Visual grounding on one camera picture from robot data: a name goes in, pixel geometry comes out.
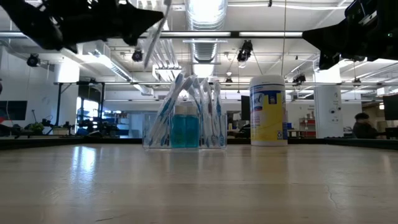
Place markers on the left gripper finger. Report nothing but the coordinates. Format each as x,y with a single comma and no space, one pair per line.
140,18

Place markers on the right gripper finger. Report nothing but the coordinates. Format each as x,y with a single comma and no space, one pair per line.
326,35

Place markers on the clear plastic organizer box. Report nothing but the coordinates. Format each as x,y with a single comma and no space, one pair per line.
149,130

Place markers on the small toothpaste tube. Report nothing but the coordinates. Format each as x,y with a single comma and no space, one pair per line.
178,130
192,130

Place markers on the black computer monitor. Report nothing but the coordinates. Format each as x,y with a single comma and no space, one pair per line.
245,109
391,107

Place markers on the white round column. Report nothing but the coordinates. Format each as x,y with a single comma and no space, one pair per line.
328,109

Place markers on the person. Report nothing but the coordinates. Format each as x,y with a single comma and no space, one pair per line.
363,129

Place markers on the red shelf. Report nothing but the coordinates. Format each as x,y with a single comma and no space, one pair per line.
308,127

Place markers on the yellow disinfectant wipes canister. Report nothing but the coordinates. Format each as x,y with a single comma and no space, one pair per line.
267,124

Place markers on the green potted plant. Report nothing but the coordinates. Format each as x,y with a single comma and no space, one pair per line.
35,128

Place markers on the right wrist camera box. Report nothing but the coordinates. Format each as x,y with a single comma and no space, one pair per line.
360,9

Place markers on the white rectangular ceiling duct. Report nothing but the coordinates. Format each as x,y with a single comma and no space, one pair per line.
105,62

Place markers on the silver ceiling duct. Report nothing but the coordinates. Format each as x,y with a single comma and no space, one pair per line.
205,12

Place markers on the black hanging camera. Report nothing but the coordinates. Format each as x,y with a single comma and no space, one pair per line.
245,49

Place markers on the black background frame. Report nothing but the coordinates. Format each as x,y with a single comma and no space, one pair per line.
59,105

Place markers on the dark wall picture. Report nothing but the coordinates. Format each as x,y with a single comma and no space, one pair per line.
14,110

